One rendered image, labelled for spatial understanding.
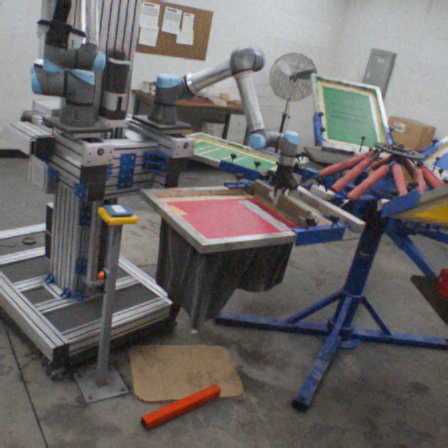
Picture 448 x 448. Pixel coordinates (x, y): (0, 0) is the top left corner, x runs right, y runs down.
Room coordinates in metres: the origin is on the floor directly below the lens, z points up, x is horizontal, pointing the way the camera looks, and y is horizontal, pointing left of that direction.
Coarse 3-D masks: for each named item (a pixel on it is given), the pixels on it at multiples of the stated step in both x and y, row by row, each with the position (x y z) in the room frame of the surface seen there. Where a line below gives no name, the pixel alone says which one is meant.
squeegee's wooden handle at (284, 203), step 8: (256, 184) 2.36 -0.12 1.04; (264, 184) 2.32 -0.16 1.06; (256, 192) 2.34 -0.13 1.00; (264, 192) 2.30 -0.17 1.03; (272, 200) 2.24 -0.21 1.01; (280, 200) 2.20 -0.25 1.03; (288, 200) 2.16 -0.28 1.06; (280, 208) 2.18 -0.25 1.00; (288, 208) 2.14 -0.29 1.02; (296, 208) 2.10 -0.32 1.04; (304, 208) 2.08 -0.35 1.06; (296, 216) 2.09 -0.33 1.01; (304, 216) 2.05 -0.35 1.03
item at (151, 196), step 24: (144, 192) 2.05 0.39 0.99; (168, 192) 2.13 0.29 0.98; (192, 192) 2.21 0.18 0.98; (216, 192) 2.30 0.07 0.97; (240, 192) 2.40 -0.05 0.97; (168, 216) 1.84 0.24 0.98; (312, 216) 2.22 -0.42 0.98; (192, 240) 1.68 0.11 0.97; (216, 240) 1.68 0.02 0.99; (240, 240) 1.73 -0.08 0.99; (264, 240) 1.80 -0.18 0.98; (288, 240) 1.89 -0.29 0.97
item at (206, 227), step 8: (248, 216) 2.10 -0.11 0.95; (256, 216) 2.13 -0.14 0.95; (280, 216) 2.19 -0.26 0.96; (192, 224) 1.87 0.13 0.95; (200, 224) 1.89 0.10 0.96; (208, 224) 1.91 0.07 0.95; (264, 224) 2.04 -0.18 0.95; (272, 224) 2.06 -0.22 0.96; (288, 224) 2.11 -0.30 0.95; (200, 232) 1.81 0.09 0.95; (208, 232) 1.82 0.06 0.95; (216, 232) 1.84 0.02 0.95; (224, 232) 1.86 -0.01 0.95; (240, 232) 1.89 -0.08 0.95; (248, 232) 1.91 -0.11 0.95; (256, 232) 1.93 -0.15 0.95; (264, 232) 1.95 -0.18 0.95; (272, 232) 1.97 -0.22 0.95; (280, 232) 1.99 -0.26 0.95
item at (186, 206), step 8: (200, 200) 2.18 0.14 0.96; (208, 200) 2.21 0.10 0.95; (216, 200) 2.23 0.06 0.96; (224, 200) 2.26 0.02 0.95; (232, 200) 2.28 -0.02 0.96; (256, 200) 2.36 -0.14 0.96; (184, 208) 2.04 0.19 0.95; (192, 208) 2.06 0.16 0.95; (240, 208) 2.19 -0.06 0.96; (264, 208) 2.26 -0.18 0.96; (184, 216) 1.94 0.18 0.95; (192, 216) 1.96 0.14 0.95; (200, 216) 1.98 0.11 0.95
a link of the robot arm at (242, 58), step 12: (240, 48) 2.25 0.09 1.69; (240, 60) 2.21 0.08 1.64; (252, 60) 2.26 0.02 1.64; (240, 72) 2.19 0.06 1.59; (240, 84) 2.20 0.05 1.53; (252, 84) 2.21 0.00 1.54; (240, 96) 2.20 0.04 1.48; (252, 96) 2.18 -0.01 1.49; (252, 108) 2.17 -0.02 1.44; (252, 120) 2.15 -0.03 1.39; (252, 132) 2.15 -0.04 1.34; (264, 132) 2.16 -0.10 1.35; (252, 144) 2.12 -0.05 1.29; (264, 144) 2.13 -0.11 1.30
